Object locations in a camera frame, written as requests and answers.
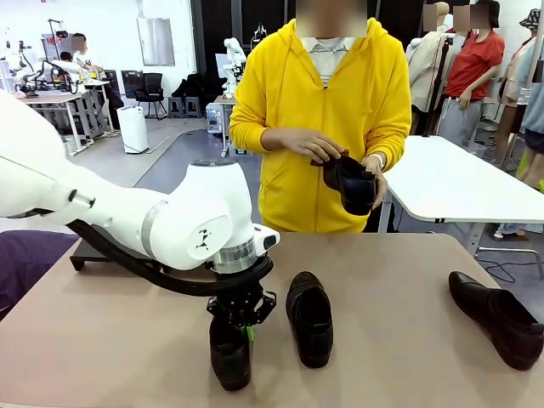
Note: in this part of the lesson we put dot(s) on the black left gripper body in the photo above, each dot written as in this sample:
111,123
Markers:
240,304

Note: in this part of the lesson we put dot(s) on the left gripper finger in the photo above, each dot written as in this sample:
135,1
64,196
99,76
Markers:
265,306
220,310

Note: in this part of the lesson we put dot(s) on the black textured buckle shoe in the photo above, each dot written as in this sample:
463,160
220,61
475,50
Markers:
229,365
310,327

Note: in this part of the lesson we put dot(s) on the black smooth buckle shoe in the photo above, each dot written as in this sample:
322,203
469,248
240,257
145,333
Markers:
501,323
353,191

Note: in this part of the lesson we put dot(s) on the person's right forearm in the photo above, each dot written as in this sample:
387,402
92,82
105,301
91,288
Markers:
251,132

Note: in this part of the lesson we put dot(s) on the person's left forearm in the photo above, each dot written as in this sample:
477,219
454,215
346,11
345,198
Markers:
397,144

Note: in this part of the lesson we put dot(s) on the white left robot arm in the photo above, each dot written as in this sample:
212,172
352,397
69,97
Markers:
127,212

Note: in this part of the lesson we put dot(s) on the black shoe stand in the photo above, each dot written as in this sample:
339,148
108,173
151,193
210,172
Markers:
85,255

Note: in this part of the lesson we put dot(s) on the person's right hand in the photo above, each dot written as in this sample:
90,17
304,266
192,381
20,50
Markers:
310,145

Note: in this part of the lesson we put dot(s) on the person's left hand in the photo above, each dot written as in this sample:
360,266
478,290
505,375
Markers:
380,183

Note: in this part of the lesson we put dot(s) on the silver wristwatch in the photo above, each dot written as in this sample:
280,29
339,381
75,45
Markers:
378,160

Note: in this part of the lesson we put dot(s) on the computer case with lights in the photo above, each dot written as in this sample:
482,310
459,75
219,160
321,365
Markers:
214,119

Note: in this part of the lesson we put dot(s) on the purple cloth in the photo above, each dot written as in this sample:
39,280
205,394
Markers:
30,263

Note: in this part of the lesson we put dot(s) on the white air purifier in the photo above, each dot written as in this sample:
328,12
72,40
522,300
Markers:
132,129

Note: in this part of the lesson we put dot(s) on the grey plastic stool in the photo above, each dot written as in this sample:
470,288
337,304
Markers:
176,107
192,107

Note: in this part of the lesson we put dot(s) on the white table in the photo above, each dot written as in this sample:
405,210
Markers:
446,178

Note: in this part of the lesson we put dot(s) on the person in yellow hoodie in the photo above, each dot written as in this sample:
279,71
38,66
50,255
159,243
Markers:
297,85

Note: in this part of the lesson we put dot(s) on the black bag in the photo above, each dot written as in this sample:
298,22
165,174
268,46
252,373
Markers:
193,85

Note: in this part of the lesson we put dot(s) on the black office chair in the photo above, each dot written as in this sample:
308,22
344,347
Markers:
151,87

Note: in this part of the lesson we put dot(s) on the small white background robot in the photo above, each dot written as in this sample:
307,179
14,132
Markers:
234,47

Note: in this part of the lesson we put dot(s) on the white work desk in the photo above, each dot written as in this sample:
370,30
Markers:
64,100

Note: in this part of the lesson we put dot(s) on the mannequin in beige jacket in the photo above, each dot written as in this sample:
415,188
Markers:
425,72

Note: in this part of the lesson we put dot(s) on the seated person in white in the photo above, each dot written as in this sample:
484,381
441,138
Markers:
81,57

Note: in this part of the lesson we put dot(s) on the mannequin in red shirt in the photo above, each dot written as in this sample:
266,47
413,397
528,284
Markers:
474,64

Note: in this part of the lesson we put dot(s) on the mannequin in blue top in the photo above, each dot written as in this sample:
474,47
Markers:
536,106

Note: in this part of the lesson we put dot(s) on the grey wall panel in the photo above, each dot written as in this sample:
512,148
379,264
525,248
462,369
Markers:
155,42

